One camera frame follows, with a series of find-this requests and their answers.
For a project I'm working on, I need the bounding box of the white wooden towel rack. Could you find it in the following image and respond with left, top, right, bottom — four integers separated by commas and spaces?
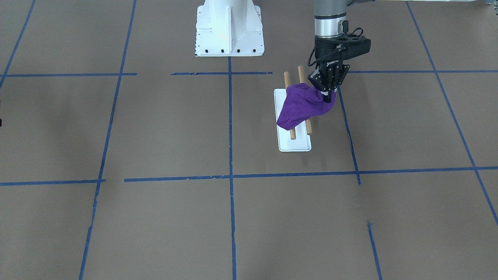
274, 72, 312, 152

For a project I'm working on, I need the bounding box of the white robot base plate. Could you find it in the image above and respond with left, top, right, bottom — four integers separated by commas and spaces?
195, 0, 265, 57

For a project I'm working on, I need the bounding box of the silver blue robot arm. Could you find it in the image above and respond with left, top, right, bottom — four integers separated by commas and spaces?
307, 0, 371, 103

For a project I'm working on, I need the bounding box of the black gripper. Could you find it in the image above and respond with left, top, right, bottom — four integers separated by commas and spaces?
307, 34, 371, 103

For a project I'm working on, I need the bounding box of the purple microfibre towel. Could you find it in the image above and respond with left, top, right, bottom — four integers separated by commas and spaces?
276, 83, 337, 131

